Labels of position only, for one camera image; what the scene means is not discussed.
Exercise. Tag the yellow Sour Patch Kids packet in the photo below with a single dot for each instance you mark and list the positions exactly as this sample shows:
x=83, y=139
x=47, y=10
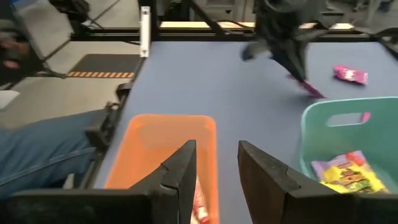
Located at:
x=351, y=182
x=329, y=163

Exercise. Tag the black floor mat striped edge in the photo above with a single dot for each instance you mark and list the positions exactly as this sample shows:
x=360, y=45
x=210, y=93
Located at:
x=105, y=63

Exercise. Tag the white metal bracket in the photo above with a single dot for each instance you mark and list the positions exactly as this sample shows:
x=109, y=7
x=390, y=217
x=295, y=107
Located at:
x=145, y=31

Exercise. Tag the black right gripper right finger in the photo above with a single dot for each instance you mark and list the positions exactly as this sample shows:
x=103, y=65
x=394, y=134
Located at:
x=264, y=180

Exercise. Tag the Smarties candy roll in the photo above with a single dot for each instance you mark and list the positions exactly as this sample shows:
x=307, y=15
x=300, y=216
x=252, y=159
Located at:
x=199, y=205

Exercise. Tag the orange plastic bin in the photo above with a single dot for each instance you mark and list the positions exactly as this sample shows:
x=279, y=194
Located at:
x=161, y=137

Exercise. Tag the person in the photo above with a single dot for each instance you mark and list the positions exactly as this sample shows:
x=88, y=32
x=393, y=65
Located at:
x=40, y=149

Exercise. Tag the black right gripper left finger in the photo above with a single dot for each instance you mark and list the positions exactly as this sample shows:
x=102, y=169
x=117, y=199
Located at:
x=180, y=174

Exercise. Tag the black table frame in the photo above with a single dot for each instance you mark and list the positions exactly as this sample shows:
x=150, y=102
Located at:
x=202, y=37

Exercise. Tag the teal plastic bin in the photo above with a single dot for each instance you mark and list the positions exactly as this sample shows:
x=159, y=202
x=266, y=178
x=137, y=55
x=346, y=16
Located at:
x=314, y=140

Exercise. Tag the light wooden platform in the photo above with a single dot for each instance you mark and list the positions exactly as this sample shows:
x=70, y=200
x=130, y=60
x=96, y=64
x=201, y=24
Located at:
x=186, y=25

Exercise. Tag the black frame post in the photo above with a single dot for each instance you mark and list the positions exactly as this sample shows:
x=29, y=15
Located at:
x=154, y=18

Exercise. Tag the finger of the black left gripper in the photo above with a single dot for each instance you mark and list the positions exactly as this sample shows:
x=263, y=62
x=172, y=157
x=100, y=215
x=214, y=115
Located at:
x=300, y=65
x=284, y=60

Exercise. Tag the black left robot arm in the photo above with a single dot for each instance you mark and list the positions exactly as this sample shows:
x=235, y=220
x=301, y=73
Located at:
x=280, y=15

